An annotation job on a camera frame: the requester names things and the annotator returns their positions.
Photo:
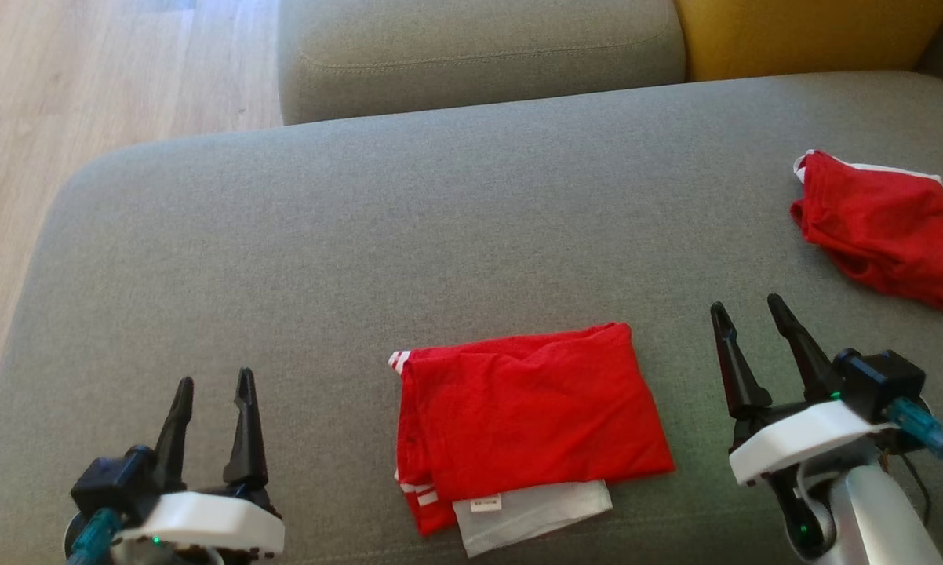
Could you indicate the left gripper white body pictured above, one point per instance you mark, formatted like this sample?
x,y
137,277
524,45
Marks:
x,y
205,522

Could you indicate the yellow sofa backrest cushion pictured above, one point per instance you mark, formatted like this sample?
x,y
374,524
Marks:
x,y
809,35

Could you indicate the teal left camera connector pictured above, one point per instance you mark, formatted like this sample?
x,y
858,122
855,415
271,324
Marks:
x,y
95,537

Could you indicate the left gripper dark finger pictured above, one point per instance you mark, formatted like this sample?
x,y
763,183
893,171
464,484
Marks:
x,y
245,439
175,439

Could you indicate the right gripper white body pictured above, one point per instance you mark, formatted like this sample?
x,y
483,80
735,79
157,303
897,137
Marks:
x,y
801,439

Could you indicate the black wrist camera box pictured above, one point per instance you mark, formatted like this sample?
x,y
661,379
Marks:
x,y
879,380
114,482

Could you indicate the grey sofa seat cushion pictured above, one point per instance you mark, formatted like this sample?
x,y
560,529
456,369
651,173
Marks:
x,y
479,55

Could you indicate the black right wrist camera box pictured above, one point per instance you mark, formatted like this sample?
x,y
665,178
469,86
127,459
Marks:
x,y
879,380

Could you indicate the red white-striped basketball shorts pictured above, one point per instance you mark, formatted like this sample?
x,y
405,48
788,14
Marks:
x,y
879,227

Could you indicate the teal right camera connector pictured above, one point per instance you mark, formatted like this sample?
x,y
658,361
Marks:
x,y
922,428

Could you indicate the teal camera connector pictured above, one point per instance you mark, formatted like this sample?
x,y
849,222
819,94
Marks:
x,y
922,428
95,537

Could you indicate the large grey sofa ottoman cushion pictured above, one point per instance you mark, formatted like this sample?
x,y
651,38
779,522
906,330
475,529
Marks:
x,y
440,235

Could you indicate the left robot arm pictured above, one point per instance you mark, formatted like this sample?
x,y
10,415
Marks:
x,y
165,559

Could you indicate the red basketball jersey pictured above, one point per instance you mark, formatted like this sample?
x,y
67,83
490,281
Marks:
x,y
534,416

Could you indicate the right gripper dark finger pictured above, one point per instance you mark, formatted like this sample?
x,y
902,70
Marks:
x,y
805,353
738,377

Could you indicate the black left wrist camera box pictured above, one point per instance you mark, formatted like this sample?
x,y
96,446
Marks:
x,y
114,482

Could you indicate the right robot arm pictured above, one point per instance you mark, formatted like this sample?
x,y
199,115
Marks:
x,y
872,518

